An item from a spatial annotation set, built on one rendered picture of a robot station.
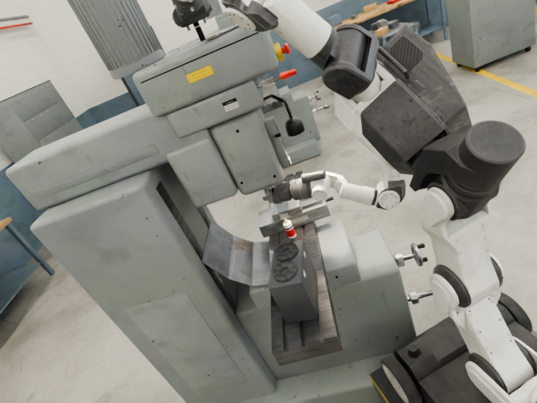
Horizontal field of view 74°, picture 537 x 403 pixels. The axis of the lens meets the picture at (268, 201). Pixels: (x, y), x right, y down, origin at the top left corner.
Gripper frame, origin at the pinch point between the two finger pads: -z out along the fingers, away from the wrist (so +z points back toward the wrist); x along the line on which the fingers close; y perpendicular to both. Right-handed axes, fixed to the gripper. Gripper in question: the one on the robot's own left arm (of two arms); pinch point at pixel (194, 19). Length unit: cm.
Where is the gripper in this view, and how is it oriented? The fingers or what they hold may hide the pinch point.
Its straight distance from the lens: 132.7
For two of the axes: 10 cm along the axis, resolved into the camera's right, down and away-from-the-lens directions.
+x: 9.0, -4.3, 0.2
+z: 0.1, -0.3, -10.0
